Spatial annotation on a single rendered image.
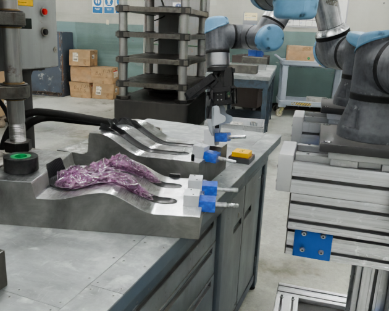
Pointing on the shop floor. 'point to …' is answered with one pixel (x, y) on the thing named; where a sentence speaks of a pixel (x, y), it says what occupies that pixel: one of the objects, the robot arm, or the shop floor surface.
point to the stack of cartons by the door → (91, 76)
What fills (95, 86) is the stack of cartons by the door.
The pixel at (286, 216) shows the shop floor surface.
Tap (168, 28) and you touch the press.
